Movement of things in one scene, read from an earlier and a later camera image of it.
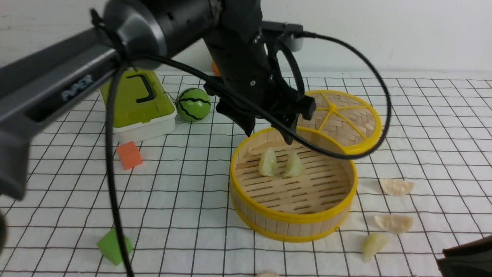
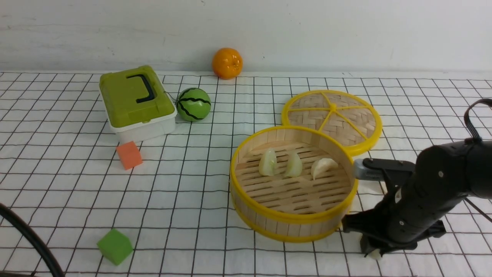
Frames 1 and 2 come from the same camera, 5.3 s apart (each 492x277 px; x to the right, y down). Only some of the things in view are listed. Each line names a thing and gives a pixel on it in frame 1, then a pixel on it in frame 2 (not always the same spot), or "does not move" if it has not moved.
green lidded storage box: x=143 y=107 does not move
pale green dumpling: x=267 y=166 does not move
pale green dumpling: x=293 y=167 does not move
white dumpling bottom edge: x=267 y=274 to x=323 y=167
